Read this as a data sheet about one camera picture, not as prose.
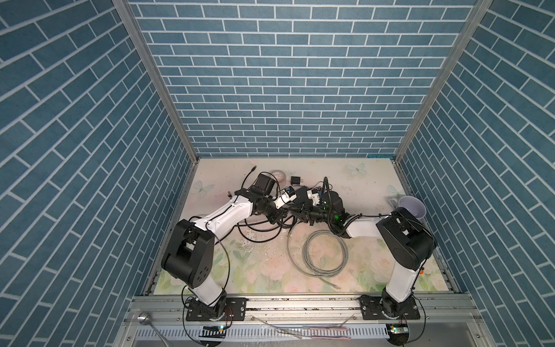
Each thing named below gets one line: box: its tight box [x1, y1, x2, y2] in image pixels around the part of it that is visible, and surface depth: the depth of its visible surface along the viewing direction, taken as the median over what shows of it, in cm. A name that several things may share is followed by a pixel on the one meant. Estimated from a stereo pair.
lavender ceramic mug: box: [389, 195, 428, 220], surface depth 98 cm
